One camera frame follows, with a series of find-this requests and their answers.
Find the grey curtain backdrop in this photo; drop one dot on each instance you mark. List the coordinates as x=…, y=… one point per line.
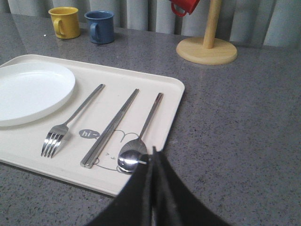
x=252, y=23

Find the yellow enamel mug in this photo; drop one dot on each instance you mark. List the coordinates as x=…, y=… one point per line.
x=65, y=22

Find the blue enamel mug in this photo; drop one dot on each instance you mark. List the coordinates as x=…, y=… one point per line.
x=100, y=26

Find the silver metal fork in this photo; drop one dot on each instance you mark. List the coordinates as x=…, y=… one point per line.
x=57, y=132

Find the silver metal spoon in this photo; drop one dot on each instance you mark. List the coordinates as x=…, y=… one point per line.
x=130, y=153

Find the wooden mug tree stand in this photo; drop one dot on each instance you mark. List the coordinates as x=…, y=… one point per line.
x=208, y=50

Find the white round plate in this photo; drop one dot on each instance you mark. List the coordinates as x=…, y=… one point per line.
x=30, y=91

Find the beige rabbit serving tray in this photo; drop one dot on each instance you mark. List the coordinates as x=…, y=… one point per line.
x=21, y=145

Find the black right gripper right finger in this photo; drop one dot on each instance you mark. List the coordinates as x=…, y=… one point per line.
x=174, y=204

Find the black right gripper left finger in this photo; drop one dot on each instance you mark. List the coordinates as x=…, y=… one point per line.
x=132, y=206

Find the red enamel mug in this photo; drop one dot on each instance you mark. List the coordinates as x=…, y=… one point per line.
x=188, y=6

